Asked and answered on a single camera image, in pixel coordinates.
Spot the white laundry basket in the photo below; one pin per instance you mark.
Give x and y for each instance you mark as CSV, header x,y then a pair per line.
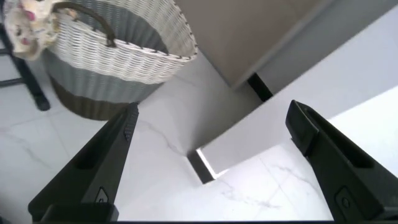
x,y
109,65

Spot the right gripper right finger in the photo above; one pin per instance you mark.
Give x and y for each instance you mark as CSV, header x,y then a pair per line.
x,y
348,186

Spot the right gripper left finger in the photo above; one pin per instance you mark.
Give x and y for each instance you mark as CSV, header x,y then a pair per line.
x,y
93,186

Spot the cream printed garment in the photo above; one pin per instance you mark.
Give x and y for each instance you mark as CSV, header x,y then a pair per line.
x,y
28,34

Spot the black clothes rack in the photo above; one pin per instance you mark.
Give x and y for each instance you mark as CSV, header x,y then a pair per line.
x,y
29,84

